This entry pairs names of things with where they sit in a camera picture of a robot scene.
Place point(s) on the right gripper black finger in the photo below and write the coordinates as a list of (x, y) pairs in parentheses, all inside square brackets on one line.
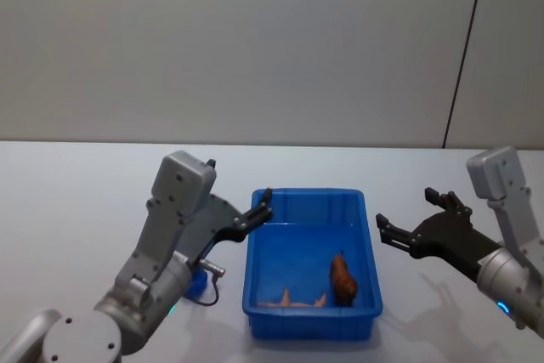
[(448, 200), (397, 233)]

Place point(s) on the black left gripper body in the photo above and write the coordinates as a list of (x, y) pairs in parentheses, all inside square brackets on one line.
[(212, 218)]

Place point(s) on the brown lumpy food piece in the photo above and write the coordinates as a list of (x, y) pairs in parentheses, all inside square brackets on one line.
[(343, 282)]

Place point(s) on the small blue plastic piece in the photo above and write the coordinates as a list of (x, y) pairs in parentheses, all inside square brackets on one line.
[(197, 284)]

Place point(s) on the flat orange pointed piece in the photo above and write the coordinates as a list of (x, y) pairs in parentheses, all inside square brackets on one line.
[(293, 303)]

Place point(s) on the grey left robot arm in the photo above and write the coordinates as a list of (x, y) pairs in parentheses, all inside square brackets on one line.
[(144, 252)]

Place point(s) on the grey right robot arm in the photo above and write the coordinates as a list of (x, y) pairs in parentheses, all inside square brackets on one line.
[(510, 269)]

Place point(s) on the blue plastic bin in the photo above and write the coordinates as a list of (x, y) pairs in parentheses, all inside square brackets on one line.
[(297, 252)]

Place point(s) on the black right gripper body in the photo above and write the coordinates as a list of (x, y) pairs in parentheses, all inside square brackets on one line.
[(450, 237)]

